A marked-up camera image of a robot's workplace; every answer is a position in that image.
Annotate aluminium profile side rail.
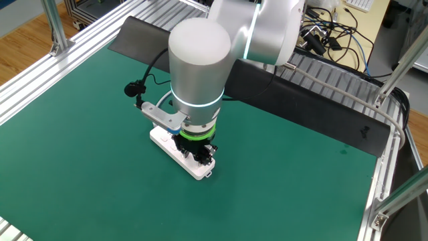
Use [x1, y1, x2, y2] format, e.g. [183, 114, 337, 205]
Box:
[356, 83, 407, 241]
[0, 0, 208, 127]

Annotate silver blue wrist camera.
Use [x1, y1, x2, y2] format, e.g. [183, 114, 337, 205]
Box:
[134, 102, 191, 135]

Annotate black cable bundle on rail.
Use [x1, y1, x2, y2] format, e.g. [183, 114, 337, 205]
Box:
[389, 86, 411, 132]

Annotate white four-socket power strip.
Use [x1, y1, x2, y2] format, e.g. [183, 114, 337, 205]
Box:
[148, 124, 217, 181]

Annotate aluminium frame post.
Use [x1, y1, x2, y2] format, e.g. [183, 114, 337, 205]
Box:
[40, 0, 76, 57]
[369, 167, 428, 232]
[373, 25, 428, 108]

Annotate black white striped cart frame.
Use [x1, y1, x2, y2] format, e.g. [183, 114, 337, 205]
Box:
[63, 0, 128, 31]

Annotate blue cable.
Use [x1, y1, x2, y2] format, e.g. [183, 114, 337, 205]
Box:
[349, 33, 372, 77]

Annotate beige desk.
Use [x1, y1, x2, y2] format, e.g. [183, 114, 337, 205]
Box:
[329, 0, 391, 76]

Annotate black robot base cable bundle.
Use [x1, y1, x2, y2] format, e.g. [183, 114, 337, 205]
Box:
[220, 65, 278, 102]

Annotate white power strip cord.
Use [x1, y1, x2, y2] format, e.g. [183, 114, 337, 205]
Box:
[154, 90, 175, 110]

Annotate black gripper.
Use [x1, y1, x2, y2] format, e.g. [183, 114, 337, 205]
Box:
[173, 133, 219, 166]

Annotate black desk cable tangle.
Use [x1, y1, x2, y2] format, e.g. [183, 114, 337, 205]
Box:
[299, 0, 375, 73]

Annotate black rubber strip mat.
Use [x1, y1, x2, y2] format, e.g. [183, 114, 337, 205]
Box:
[107, 15, 391, 158]

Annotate green table mat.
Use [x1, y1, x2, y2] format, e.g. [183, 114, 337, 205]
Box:
[0, 43, 379, 241]

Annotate white computer keyboard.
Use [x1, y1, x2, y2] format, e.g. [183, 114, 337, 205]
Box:
[344, 0, 375, 13]

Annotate grey braided hose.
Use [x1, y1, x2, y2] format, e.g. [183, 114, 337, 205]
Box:
[277, 62, 406, 150]

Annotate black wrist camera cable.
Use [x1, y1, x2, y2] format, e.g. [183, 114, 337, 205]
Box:
[123, 48, 172, 108]

